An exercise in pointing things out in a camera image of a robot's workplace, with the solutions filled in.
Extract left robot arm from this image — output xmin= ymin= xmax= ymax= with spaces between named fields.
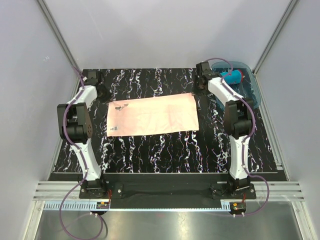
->
xmin=57 ymin=70 xmax=111 ymax=199

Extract connector board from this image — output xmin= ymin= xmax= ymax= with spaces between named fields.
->
xmin=96 ymin=201 xmax=110 ymax=210
xmin=230 ymin=202 xmax=247 ymax=215

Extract red blue patterned towel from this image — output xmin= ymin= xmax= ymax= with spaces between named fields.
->
xmin=221 ymin=69 xmax=244 ymax=85

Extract left connector board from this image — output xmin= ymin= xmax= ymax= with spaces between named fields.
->
xmin=96 ymin=201 xmax=110 ymax=210

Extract right connector board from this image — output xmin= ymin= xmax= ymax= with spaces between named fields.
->
xmin=230 ymin=202 xmax=247 ymax=215

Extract pink towel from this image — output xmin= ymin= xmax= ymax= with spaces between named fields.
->
xmin=106 ymin=93 xmax=199 ymax=137

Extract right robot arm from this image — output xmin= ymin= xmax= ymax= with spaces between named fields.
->
xmin=194 ymin=61 xmax=256 ymax=199

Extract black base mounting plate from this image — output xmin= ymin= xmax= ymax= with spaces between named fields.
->
xmin=78 ymin=172 xmax=257 ymax=210

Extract blue transparent plastic bin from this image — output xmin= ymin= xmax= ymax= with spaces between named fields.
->
xmin=211 ymin=61 xmax=261 ymax=110

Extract aluminium frame rail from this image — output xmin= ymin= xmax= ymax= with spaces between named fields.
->
xmin=33 ymin=181 xmax=305 ymax=212

